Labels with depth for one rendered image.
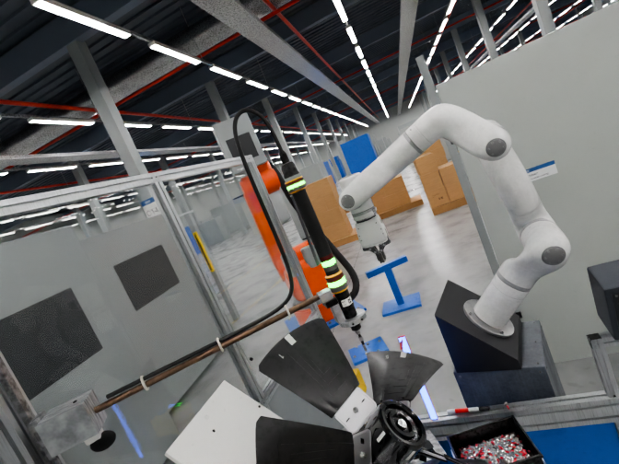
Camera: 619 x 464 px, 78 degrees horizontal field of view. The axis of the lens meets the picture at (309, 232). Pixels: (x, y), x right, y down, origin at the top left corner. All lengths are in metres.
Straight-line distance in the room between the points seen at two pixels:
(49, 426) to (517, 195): 1.32
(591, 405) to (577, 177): 1.57
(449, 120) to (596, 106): 1.58
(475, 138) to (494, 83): 1.43
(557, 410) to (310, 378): 0.81
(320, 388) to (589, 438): 0.92
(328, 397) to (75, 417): 0.53
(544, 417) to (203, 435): 1.03
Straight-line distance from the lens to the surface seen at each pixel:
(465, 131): 1.24
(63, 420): 0.95
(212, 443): 1.07
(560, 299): 2.96
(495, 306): 1.52
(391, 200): 10.10
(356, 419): 1.00
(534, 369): 1.54
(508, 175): 1.33
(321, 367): 1.02
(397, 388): 1.12
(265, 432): 0.78
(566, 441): 1.60
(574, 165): 2.74
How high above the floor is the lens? 1.81
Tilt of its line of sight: 8 degrees down
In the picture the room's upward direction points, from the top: 23 degrees counter-clockwise
